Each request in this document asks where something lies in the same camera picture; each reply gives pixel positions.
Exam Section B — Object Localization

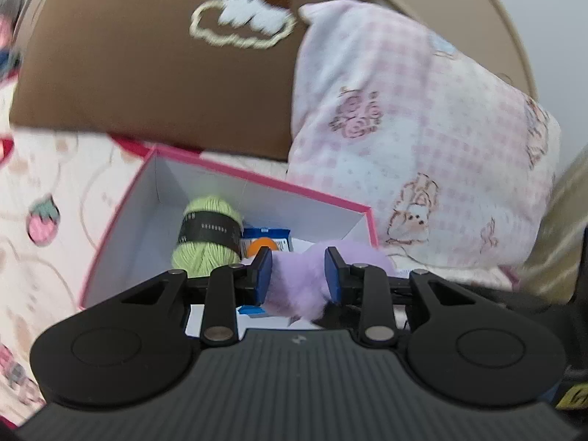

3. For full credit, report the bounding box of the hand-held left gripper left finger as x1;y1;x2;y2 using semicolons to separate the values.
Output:
120;247;273;346

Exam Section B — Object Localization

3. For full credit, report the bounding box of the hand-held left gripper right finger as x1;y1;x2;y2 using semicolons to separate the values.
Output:
324;247;467;347

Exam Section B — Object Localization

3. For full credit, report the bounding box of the small orange ball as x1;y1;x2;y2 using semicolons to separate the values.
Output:
247;237;277;258

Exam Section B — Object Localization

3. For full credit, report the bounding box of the purple plush toy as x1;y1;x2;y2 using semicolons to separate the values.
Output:
264;239;396;327

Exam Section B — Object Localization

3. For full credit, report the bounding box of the blue wet wipes packet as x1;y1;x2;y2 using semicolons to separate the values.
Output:
239;226;293;318

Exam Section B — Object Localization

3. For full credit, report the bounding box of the green yarn ball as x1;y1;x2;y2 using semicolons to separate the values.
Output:
171;196;244;279

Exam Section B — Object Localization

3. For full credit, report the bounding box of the pink cardboard box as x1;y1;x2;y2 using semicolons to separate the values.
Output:
78;144;380;336

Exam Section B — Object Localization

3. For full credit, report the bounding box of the gold curtain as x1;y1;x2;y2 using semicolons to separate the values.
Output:
519;144;588;304

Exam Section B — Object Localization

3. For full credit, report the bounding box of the pink plaid pillow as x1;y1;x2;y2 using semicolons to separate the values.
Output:
285;0;562;269

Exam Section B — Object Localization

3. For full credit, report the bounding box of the brown pillow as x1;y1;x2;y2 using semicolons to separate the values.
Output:
9;0;382;161

